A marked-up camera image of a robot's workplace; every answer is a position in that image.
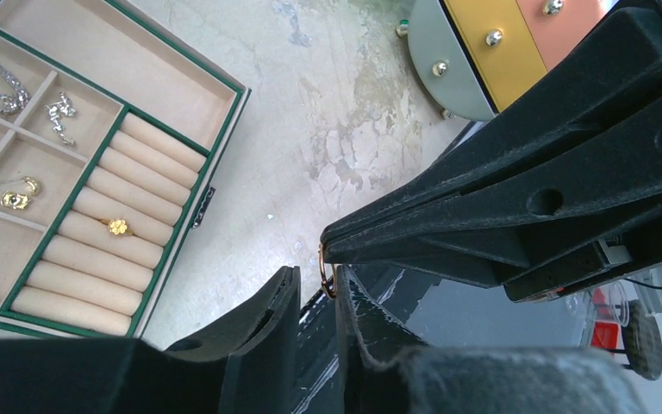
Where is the black wheeled cart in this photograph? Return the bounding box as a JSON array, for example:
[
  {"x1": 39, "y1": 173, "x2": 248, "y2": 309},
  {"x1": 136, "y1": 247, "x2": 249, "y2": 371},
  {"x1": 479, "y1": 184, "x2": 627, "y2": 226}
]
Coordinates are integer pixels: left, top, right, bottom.
[{"x1": 586, "y1": 284, "x2": 662, "y2": 381}]

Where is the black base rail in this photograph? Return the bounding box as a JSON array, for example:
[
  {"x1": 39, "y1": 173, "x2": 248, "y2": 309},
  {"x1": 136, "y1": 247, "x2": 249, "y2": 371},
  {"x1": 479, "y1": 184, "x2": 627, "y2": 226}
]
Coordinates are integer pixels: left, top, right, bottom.
[{"x1": 290, "y1": 265, "x2": 439, "y2": 413}]

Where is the green jewelry box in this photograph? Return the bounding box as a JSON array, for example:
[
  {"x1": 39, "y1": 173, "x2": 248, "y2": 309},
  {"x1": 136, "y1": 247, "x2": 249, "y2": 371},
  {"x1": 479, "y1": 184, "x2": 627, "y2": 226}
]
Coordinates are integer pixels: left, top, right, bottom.
[{"x1": 0, "y1": 0, "x2": 253, "y2": 339}]

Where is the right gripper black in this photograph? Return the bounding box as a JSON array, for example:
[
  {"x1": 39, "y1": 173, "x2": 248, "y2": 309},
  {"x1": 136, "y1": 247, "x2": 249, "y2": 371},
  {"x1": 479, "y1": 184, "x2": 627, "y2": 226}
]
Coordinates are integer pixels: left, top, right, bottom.
[{"x1": 321, "y1": 1, "x2": 662, "y2": 302}]

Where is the white cylinder orange lid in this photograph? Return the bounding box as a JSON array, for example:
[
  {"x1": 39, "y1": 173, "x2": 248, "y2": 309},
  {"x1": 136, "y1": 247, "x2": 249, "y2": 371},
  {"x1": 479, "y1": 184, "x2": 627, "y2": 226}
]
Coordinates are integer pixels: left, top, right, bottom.
[{"x1": 396, "y1": 0, "x2": 615, "y2": 122}]

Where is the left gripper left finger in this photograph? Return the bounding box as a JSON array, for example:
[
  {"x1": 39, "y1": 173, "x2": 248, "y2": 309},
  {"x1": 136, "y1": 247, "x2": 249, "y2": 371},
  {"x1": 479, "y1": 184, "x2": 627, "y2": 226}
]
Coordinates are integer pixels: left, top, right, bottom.
[{"x1": 0, "y1": 267, "x2": 300, "y2": 413}]

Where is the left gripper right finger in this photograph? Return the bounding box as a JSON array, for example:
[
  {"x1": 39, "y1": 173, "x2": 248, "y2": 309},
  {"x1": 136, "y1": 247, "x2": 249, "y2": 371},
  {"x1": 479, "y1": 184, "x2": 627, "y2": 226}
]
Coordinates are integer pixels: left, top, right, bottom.
[{"x1": 335, "y1": 266, "x2": 645, "y2": 413}]

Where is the green ring tray insert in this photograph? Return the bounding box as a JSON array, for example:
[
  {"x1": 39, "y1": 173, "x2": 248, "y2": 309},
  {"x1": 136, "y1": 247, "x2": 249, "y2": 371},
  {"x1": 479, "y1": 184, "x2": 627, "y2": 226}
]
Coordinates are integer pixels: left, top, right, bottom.
[{"x1": 0, "y1": 0, "x2": 246, "y2": 338}]

